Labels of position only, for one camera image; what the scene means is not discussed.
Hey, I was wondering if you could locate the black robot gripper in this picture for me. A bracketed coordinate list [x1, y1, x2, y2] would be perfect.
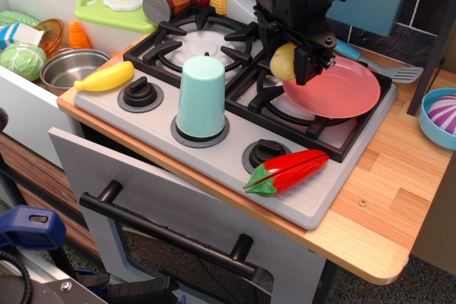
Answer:
[254, 0, 345, 85]

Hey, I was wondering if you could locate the yellow toy potato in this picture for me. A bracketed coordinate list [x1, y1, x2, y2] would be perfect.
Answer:
[270, 42, 296, 80]

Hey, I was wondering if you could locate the pink plastic plate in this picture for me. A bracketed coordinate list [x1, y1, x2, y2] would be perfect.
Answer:
[283, 57, 381, 118]

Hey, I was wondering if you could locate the white toy bottle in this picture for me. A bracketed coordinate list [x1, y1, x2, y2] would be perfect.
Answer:
[226, 0, 257, 24]

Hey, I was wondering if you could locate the black left burner grate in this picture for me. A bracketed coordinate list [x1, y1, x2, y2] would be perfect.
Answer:
[123, 6, 269, 87]

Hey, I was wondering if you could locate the black burner grate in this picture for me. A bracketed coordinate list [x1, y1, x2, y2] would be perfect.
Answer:
[123, 6, 269, 87]
[225, 68, 395, 162]

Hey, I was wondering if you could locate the grey toy stove top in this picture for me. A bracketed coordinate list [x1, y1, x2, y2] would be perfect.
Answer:
[73, 33, 399, 231]

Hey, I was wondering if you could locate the black right burner grate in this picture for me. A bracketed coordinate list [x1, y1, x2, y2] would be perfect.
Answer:
[225, 68, 395, 162]

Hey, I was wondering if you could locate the mint green plastic cup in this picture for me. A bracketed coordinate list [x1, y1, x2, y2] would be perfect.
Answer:
[176, 56, 225, 141]

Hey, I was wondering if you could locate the black right stove knob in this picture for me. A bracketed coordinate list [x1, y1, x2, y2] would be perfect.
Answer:
[242, 139, 291, 174]

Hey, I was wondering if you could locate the black stove knob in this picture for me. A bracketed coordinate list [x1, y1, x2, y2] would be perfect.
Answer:
[242, 139, 291, 174]
[118, 76, 164, 113]

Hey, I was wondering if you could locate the red toy chili pepper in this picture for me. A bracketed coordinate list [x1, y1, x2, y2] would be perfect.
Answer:
[244, 150, 329, 197]

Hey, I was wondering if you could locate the toy soup can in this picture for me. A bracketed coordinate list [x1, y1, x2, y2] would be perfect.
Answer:
[142, 0, 197, 26]

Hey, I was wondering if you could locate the black left stove knob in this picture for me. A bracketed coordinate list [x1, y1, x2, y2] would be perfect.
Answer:
[118, 76, 164, 113]

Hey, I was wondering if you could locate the green plastic cutting board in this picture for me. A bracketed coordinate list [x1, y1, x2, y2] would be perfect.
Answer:
[75, 0, 157, 33]

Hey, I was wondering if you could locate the purple toy onion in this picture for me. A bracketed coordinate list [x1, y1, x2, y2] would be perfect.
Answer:
[427, 93, 455, 135]

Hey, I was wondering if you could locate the blue plastic bowl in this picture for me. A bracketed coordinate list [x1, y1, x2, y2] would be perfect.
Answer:
[418, 88, 455, 151]

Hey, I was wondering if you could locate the yellow toy banana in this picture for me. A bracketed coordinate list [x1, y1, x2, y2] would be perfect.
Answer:
[74, 61, 135, 91]

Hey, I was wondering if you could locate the orange toy carrot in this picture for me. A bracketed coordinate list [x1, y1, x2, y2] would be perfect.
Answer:
[68, 20, 91, 49]

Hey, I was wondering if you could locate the small steel pot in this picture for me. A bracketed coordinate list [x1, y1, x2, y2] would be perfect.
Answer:
[40, 48, 110, 95]

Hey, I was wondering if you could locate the grey oven door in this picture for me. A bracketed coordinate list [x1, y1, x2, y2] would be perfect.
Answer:
[49, 128, 331, 303]

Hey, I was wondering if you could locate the orange transparent bowl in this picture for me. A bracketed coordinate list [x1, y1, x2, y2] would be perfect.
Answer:
[35, 19, 64, 59]

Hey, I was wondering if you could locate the green toy cabbage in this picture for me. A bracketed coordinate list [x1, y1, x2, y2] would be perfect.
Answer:
[1, 43, 47, 82]

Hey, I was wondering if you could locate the toy milk carton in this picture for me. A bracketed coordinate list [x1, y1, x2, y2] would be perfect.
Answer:
[0, 23, 44, 51]

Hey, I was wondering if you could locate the blue clamp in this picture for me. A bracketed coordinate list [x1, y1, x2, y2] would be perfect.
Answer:
[1, 205, 66, 250]

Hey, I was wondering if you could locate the blue handled grey spatula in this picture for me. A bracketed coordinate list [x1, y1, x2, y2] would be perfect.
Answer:
[334, 40, 424, 84]

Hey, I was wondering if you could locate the black oven door handle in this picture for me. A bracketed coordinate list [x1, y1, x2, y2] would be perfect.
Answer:
[79, 180, 258, 281]

